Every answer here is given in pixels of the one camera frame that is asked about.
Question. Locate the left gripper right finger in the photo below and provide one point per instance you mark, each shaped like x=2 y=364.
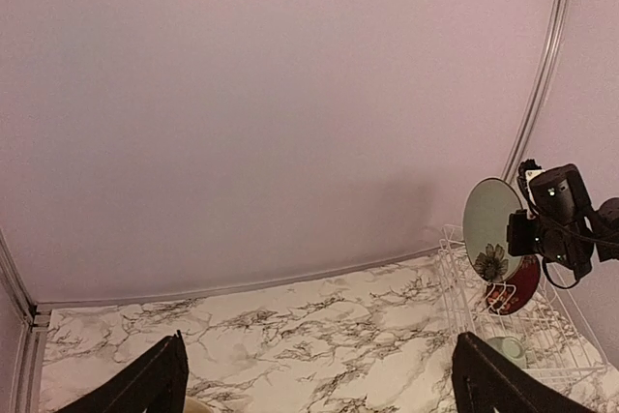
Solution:
x=485 y=381

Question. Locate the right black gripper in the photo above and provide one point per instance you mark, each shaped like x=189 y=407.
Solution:
x=524 y=234

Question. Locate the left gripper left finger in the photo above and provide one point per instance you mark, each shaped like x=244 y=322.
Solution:
x=155 y=382

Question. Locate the green floral plate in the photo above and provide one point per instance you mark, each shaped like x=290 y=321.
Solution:
x=484 y=227

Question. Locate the yellow mug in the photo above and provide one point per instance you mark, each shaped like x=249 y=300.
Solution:
x=194 y=405

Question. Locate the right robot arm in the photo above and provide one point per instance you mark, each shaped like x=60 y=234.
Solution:
x=560 y=224

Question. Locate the green bowl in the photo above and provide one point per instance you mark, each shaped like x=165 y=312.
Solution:
x=511 y=348

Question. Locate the red patterned plate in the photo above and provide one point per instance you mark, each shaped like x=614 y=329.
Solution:
x=508 y=297

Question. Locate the white wire dish rack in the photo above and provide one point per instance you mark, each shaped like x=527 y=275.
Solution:
x=561 y=349

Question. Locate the left aluminium frame post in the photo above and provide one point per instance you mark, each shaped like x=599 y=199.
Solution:
x=24 y=327

